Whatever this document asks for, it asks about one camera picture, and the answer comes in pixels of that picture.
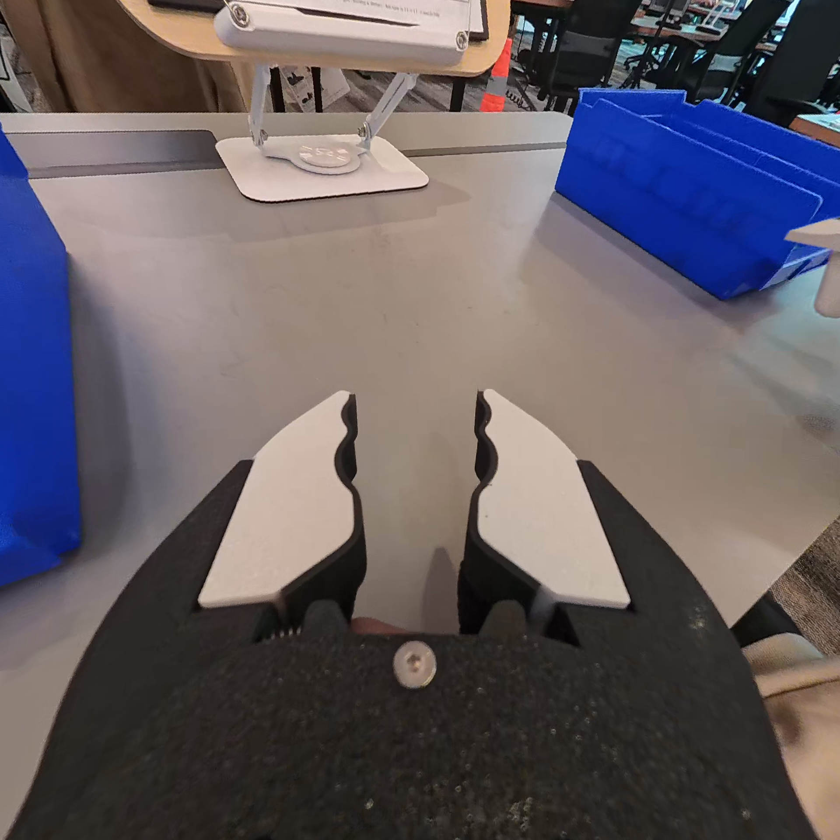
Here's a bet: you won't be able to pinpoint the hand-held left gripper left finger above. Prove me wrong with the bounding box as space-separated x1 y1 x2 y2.
197 390 367 636

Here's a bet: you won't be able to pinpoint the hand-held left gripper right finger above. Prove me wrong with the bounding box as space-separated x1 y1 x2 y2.
458 389 632 636

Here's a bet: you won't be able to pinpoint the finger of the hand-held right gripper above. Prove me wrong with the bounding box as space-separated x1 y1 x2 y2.
785 217 840 317

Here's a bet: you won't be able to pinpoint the blue plastic bin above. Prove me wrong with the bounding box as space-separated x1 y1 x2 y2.
554 88 840 302
0 125 84 589

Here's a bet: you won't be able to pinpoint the wooden edged table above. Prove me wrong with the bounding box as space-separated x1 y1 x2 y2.
789 113 840 150

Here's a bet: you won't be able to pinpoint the black office chair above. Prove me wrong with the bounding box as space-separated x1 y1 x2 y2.
537 0 642 117
681 0 790 101

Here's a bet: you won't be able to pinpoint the person's black trousers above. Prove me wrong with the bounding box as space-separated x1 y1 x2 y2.
730 592 805 651

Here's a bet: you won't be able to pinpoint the wooden document stand white base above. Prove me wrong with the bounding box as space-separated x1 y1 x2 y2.
117 0 512 203

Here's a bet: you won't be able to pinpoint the orange traffic cone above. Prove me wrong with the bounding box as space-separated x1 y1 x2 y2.
482 37 515 113

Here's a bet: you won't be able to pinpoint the printed paper poster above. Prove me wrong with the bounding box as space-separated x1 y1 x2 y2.
279 66 353 113

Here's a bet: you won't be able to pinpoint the printed instruction sheet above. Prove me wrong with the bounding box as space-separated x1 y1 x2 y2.
147 0 490 42

